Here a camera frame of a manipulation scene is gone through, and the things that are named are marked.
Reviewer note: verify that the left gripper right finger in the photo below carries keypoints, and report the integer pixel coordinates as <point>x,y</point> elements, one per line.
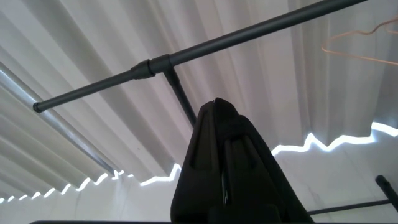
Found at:
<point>248,193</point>

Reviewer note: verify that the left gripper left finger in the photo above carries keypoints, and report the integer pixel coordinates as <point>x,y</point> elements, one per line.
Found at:
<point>196,193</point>

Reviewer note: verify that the black garment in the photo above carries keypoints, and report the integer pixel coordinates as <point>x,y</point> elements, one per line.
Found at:
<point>280,174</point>

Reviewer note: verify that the black clothes rack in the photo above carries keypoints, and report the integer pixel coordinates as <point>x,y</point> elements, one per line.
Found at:
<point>217,43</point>

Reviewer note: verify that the pink clothes hanger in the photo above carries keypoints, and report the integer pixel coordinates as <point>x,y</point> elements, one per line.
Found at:
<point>357,57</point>

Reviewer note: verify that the white curtain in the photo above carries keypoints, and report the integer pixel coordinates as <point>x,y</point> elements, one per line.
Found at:
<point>93,46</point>

